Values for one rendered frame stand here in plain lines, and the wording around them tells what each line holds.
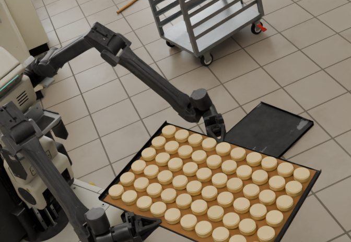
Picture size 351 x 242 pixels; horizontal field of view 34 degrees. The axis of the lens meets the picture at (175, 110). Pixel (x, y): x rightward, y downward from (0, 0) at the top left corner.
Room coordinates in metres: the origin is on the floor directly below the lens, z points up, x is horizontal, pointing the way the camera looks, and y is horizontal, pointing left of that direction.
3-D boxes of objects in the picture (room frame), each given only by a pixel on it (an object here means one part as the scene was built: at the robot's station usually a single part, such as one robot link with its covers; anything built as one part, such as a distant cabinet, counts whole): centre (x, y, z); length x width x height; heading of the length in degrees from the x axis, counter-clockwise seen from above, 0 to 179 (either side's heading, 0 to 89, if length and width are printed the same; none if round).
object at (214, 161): (1.43, -0.07, 0.98); 0.05 x 0.05 x 0.02
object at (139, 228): (1.26, 0.20, 0.97); 0.09 x 0.07 x 0.07; 89
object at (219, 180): (1.35, -0.06, 0.98); 0.05 x 0.05 x 0.02
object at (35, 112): (1.98, 0.60, 0.93); 0.28 x 0.16 x 0.22; 134
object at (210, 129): (1.56, -0.11, 0.97); 0.09 x 0.07 x 0.07; 179
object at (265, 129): (2.55, -0.38, 0.01); 0.60 x 0.40 x 0.03; 122
